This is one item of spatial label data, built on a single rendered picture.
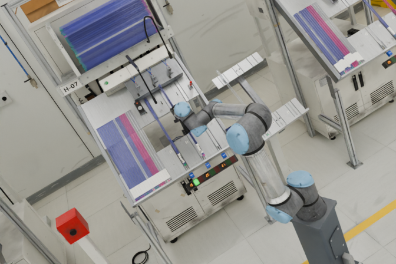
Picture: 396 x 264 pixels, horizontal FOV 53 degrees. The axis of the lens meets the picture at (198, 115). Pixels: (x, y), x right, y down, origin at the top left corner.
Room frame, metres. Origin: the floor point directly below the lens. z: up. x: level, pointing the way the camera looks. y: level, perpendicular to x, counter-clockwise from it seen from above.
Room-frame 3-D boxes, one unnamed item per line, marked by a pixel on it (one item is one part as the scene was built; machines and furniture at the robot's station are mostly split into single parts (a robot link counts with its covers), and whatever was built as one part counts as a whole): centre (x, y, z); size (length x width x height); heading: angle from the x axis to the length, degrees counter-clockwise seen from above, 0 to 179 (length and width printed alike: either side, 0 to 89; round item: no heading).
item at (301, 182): (1.38, -0.29, 0.72); 0.13 x 0.12 x 0.14; 118
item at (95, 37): (2.39, 0.24, 1.52); 0.51 x 0.13 x 0.27; 99
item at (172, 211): (2.50, 0.32, 0.31); 0.70 x 0.65 x 0.62; 99
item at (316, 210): (1.38, -0.29, 0.60); 0.15 x 0.15 x 0.10
